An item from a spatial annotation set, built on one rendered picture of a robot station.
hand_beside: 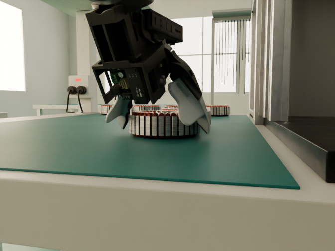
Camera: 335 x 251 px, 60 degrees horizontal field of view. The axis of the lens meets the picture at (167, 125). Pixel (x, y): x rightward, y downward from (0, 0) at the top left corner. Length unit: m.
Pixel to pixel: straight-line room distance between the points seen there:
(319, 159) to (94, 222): 0.17
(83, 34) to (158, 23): 0.92
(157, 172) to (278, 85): 0.35
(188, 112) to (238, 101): 6.46
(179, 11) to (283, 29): 6.75
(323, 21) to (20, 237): 0.66
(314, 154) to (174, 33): 0.26
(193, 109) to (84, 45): 0.94
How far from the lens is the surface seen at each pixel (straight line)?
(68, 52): 8.08
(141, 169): 0.23
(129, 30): 0.34
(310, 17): 0.72
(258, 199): 0.18
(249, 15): 4.16
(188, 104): 0.39
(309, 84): 0.70
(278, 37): 0.54
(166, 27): 0.41
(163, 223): 0.20
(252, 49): 0.96
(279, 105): 0.53
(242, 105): 6.84
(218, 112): 1.01
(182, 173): 0.22
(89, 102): 1.26
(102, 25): 0.33
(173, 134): 0.40
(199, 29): 7.08
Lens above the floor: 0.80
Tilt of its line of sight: 5 degrees down
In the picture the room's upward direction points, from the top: straight up
